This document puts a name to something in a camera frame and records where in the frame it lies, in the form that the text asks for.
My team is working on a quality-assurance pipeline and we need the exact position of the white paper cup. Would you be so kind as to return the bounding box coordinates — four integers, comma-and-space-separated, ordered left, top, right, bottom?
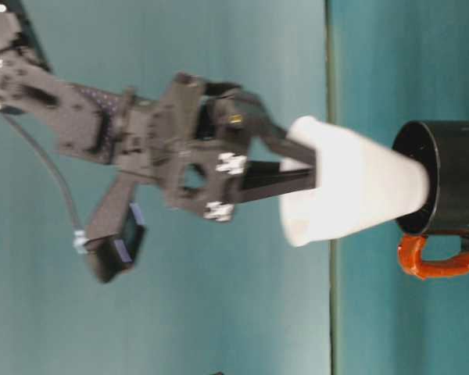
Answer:
279, 115, 435, 248

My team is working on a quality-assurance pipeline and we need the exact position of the black red-handled cup holder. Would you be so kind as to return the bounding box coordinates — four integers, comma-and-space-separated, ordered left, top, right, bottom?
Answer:
390, 119, 469, 280

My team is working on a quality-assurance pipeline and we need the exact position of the blue-green table cloth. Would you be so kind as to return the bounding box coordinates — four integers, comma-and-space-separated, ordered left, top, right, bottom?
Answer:
328, 0, 469, 375

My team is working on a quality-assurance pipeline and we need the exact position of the thin grey camera cable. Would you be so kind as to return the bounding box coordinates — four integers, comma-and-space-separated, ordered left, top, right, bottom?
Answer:
0, 109, 85, 239

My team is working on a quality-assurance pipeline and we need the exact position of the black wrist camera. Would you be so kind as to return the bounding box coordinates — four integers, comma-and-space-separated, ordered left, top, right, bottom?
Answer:
73, 173, 173, 285

